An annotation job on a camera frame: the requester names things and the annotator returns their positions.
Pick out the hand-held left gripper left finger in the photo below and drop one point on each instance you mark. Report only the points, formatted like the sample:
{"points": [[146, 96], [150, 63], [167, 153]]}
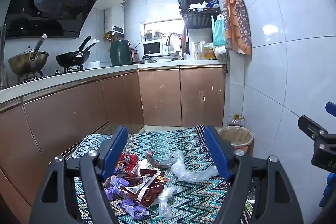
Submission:
{"points": [[115, 150]]}

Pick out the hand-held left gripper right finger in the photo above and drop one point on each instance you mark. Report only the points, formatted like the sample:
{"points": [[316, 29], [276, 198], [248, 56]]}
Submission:
{"points": [[218, 153]]}

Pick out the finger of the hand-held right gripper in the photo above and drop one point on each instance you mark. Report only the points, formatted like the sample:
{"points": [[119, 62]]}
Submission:
{"points": [[311, 127], [331, 109]]}

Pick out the red snack wrapper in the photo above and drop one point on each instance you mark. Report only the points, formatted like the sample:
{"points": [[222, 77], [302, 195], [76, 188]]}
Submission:
{"points": [[127, 163]]}

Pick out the white paper wad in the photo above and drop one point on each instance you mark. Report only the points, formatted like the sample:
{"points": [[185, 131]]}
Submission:
{"points": [[143, 163]]}

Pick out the purple wrapper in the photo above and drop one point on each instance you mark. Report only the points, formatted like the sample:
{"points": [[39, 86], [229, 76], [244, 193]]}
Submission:
{"points": [[135, 209], [115, 184]]}

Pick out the large clear plastic bag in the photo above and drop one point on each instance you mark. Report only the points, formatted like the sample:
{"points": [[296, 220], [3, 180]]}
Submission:
{"points": [[189, 172]]}

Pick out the dark red sausage wrapper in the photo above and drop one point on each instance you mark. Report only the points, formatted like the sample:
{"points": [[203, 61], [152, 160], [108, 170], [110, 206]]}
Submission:
{"points": [[157, 159]]}

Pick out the dark red snack bag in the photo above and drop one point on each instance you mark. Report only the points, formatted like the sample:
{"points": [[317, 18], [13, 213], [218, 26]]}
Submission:
{"points": [[147, 187]]}

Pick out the small clear plastic bag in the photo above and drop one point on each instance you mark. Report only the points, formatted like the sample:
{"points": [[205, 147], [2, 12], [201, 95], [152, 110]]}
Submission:
{"points": [[165, 200]]}

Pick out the person's right hand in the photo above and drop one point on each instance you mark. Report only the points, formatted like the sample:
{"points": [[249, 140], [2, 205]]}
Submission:
{"points": [[328, 187]]}

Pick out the beige lined waste bin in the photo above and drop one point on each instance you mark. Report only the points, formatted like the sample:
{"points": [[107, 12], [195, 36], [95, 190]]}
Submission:
{"points": [[235, 138]]}

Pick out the large cooking oil jug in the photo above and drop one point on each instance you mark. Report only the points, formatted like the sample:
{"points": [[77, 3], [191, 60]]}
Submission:
{"points": [[236, 120]]}

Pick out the zigzag woven floor mat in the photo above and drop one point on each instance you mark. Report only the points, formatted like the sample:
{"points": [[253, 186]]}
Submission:
{"points": [[194, 195]]}

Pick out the brown kitchen base cabinets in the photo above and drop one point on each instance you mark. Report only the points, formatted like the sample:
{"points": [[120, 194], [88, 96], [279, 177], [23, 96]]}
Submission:
{"points": [[157, 98]]}

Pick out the small brown container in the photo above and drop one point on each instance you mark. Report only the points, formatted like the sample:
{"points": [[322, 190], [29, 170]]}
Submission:
{"points": [[134, 56]]}

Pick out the glass pot lid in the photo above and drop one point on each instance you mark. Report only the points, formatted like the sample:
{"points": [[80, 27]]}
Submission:
{"points": [[147, 59]]}

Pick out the white bag on counter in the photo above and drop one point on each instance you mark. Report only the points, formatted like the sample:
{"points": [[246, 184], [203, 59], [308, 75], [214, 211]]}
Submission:
{"points": [[220, 52]]}

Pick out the yellow oil bottle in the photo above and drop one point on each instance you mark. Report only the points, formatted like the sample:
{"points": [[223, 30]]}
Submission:
{"points": [[209, 52]]}

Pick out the black frying pan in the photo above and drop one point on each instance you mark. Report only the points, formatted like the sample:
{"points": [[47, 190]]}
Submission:
{"points": [[72, 58]]}

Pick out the gas stove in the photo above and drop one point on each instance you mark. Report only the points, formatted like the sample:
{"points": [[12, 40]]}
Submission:
{"points": [[47, 73]]}

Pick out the clear plastic bottle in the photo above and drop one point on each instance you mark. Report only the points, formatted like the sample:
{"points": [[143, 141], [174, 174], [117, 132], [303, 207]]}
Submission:
{"points": [[199, 50]]}

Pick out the white microwave oven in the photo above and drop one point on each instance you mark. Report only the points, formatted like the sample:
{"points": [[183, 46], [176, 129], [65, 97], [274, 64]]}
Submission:
{"points": [[155, 48]]}

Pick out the chrome kitchen faucet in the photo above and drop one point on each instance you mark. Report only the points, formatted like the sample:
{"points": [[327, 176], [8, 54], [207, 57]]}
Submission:
{"points": [[175, 43]]}

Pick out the teal plastic bag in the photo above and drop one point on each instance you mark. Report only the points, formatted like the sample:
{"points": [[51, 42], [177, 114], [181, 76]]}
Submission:
{"points": [[219, 32]]}

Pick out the steel pots on windowsill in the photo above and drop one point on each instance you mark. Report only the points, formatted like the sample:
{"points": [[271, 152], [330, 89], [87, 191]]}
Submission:
{"points": [[153, 35]]}

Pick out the brass wok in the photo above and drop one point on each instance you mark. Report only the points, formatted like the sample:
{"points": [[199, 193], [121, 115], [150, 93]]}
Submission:
{"points": [[27, 62]]}

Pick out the orange floral apron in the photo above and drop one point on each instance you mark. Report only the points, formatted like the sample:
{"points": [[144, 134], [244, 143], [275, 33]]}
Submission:
{"points": [[236, 19]]}

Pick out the white water heater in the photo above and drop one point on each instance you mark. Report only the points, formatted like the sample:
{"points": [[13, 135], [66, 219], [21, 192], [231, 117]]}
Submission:
{"points": [[114, 19]]}

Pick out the black wall storage rack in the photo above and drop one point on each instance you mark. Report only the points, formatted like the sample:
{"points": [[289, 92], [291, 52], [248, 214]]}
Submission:
{"points": [[197, 1]]}

